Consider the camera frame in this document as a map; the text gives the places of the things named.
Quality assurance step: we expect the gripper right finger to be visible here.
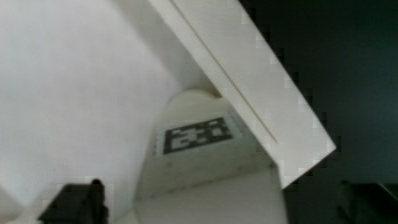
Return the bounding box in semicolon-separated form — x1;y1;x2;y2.
336;181;398;224

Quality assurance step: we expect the white leg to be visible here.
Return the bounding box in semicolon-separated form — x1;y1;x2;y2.
135;90;288;224

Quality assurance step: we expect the white square tabletop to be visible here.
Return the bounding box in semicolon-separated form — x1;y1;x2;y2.
0;0;336;224

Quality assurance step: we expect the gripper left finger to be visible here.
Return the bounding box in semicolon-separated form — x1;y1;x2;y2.
37;179;108;224

